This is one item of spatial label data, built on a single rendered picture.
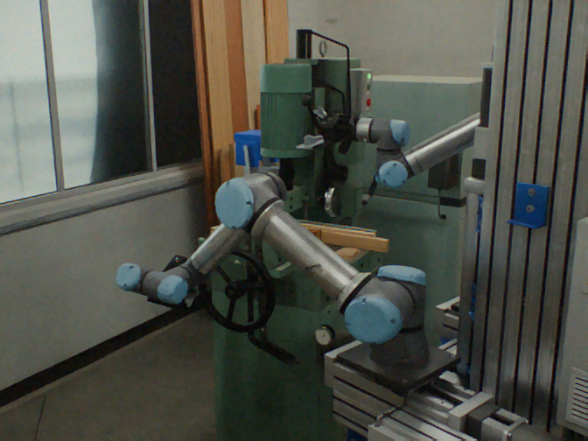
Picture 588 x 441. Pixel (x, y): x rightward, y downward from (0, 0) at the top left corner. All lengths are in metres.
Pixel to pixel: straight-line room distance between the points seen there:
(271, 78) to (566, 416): 1.34
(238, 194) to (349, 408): 0.64
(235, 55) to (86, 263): 1.46
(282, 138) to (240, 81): 1.76
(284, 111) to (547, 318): 1.10
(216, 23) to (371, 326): 2.59
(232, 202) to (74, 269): 1.88
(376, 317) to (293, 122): 0.96
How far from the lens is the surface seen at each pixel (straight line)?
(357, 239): 2.31
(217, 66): 3.81
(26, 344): 3.33
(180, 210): 3.87
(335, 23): 4.89
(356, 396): 1.81
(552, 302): 1.62
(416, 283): 1.63
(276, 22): 4.30
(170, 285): 1.86
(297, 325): 2.33
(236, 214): 1.60
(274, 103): 2.28
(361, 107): 2.53
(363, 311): 1.51
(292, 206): 2.38
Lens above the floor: 1.58
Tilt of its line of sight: 15 degrees down
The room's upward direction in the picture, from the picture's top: straight up
